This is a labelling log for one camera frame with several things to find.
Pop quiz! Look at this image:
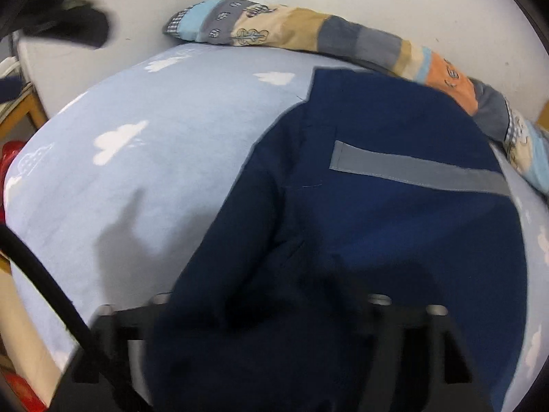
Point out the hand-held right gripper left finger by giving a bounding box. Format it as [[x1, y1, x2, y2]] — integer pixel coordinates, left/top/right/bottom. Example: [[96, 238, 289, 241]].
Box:
[[56, 294, 172, 412]]

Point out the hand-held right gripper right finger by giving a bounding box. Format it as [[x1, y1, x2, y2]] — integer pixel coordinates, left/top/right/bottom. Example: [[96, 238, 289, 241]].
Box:
[[364, 294, 494, 412]]

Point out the navy blue jacket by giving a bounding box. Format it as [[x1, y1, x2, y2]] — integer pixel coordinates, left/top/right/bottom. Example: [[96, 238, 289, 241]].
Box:
[[146, 66, 528, 412]]

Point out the beige mattress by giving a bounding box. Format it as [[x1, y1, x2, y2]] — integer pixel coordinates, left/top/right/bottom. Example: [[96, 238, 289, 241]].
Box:
[[0, 262, 65, 400]]

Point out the light blue cloud bed sheet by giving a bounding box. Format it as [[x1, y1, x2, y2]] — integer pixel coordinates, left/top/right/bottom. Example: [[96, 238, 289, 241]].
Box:
[[2, 45, 549, 412]]

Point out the red plastic object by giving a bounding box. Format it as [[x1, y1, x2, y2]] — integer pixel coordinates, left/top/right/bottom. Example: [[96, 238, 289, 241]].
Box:
[[0, 371, 49, 412], [0, 139, 23, 225]]

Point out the dark cloth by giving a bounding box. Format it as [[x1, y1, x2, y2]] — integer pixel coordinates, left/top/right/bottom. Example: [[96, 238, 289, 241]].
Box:
[[0, 0, 113, 49]]

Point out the patchwork quilt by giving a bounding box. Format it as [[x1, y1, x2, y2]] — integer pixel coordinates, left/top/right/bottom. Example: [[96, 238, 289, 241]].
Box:
[[162, 0, 549, 200]]

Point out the black cable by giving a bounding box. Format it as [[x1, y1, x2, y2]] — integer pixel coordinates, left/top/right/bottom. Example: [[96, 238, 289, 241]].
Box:
[[0, 227, 149, 412]]

